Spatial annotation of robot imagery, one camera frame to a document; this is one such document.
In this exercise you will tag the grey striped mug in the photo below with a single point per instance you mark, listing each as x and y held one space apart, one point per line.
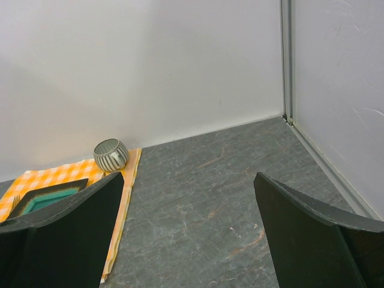
111 155

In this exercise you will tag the yellow checkered cloth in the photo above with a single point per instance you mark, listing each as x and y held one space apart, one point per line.
34 179

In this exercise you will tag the black teal square plate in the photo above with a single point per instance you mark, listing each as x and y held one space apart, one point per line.
43 197

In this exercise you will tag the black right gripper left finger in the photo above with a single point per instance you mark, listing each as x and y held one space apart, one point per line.
64 244

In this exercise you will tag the aluminium corner post right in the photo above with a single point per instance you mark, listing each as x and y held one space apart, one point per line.
287 22

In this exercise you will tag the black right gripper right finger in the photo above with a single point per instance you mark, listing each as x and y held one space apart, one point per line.
314 244

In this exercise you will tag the gold fork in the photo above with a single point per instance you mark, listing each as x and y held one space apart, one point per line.
15 202

